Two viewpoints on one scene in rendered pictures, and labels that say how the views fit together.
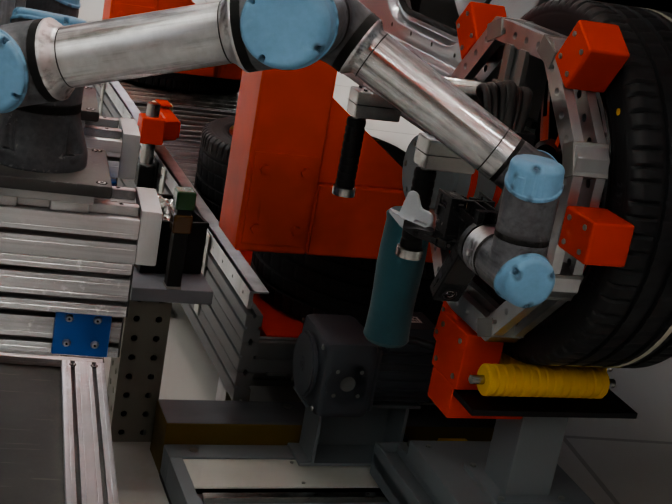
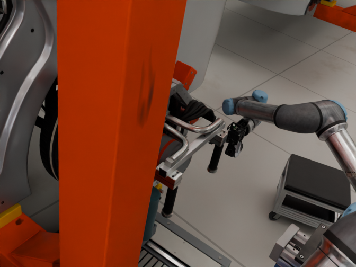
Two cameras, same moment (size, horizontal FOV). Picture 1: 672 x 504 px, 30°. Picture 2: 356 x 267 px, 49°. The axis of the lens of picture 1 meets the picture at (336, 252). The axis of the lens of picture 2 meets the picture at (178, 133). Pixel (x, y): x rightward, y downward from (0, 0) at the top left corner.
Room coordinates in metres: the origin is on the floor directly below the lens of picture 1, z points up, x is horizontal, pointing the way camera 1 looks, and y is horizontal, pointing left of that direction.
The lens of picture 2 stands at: (2.96, 0.76, 1.87)
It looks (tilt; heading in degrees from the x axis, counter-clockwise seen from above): 36 degrees down; 229
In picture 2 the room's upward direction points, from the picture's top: 12 degrees clockwise
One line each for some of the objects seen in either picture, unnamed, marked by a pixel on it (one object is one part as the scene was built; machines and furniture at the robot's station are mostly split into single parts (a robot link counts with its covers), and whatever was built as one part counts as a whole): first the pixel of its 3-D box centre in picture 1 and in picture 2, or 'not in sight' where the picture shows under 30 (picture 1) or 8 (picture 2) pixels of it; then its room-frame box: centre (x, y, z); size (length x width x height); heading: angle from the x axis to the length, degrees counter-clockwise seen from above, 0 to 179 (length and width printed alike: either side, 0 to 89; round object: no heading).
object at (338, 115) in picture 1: (417, 178); (24, 239); (2.75, -0.15, 0.69); 0.52 x 0.17 x 0.35; 111
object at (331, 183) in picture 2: not in sight; (310, 196); (0.97, -0.09, 0.17); 0.43 x 0.36 x 0.34; 126
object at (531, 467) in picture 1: (525, 444); not in sight; (2.26, -0.43, 0.32); 0.40 x 0.30 x 0.28; 21
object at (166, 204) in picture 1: (160, 229); not in sight; (2.59, 0.38, 0.51); 0.20 x 0.14 x 0.13; 28
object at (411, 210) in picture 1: (410, 209); (238, 148); (1.85, -0.10, 0.85); 0.09 x 0.03 x 0.06; 53
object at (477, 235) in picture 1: (488, 251); (245, 126); (1.70, -0.21, 0.85); 0.08 x 0.05 x 0.08; 111
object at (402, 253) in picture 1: (417, 210); (215, 156); (1.95, -0.12, 0.83); 0.04 x 0.04 x 0.16
